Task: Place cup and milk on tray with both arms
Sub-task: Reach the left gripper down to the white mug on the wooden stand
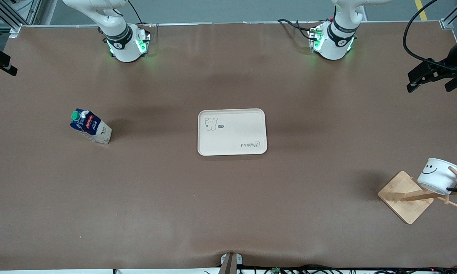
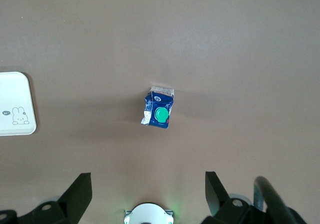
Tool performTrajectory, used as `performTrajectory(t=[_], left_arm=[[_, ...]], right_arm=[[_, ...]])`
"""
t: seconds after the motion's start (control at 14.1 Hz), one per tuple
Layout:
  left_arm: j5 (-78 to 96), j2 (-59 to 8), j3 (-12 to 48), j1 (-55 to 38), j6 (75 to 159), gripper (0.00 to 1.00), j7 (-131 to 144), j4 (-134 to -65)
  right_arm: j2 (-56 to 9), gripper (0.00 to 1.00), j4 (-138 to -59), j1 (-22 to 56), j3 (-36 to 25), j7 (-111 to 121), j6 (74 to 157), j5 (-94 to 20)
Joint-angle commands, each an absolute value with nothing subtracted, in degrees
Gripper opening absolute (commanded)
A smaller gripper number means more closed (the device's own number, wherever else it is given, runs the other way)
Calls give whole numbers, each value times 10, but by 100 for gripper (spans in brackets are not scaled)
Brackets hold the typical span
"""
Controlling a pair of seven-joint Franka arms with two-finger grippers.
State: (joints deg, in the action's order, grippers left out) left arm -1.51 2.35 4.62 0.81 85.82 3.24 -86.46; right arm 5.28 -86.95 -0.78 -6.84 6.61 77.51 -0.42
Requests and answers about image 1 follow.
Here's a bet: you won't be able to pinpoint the aluminium frame profile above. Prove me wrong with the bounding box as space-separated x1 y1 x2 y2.
440 0 457 31
0 0 23 38

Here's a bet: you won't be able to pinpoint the black left base cables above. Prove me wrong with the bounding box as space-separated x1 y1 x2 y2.
277 18 320 40

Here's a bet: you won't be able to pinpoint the wooden mug tree stand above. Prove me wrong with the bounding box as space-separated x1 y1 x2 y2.
378 166 457 225

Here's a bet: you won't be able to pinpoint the metal table edge bracket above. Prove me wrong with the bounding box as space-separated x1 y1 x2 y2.
221 252 243 274

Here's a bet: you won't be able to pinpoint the cream plastic tray bear print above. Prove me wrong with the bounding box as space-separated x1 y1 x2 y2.
197 108 268 156

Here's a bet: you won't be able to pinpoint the black right base cable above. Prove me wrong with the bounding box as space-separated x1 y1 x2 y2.
128 0 153 27

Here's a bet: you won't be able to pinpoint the white smiley cup black handle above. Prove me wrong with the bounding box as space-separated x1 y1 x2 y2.
417 158 457 196

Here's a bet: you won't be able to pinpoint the blue milk carton green cap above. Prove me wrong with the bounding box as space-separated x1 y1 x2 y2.
70 109 112 144

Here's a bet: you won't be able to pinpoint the brown table cover mat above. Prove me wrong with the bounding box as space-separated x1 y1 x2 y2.
0 22 457 271

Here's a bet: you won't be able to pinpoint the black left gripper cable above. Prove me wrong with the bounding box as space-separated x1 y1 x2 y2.
403 0 457 73

